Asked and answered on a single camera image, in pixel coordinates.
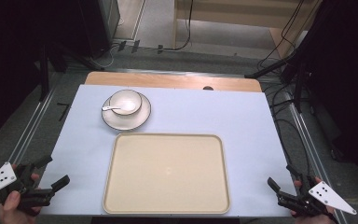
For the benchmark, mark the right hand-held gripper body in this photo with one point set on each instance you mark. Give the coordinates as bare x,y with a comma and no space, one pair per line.
304,199

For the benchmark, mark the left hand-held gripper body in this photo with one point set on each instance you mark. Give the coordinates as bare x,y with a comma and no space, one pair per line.
28,196

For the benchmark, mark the person's right hand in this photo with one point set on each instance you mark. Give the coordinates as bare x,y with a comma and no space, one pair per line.
310,219

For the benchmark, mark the person's left hand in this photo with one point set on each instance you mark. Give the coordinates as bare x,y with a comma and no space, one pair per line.
11,211

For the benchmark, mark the white table mat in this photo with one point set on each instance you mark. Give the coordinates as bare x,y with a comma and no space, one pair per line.
245,124

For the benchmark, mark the white plate with dark rim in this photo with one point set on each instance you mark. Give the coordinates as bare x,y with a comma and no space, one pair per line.
127,123

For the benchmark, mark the white ceramic spoon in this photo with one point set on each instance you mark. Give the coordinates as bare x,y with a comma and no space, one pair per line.
126,107

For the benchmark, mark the white bowl with dark rim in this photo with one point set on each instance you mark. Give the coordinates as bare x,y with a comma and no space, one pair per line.
122,98

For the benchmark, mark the beige plastic tray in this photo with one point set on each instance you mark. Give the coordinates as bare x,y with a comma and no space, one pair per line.
167,174

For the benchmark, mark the black plug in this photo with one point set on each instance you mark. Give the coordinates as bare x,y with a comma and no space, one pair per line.
135,46
160,48
121,46

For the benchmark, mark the dark metal cabinet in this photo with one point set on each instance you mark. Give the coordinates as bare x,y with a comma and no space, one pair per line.
102,25

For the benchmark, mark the light wooden cabinet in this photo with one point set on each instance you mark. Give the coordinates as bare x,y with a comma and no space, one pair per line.
230,9

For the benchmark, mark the aluminium floor rail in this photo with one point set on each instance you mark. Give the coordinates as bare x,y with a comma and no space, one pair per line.
310,152
31,127

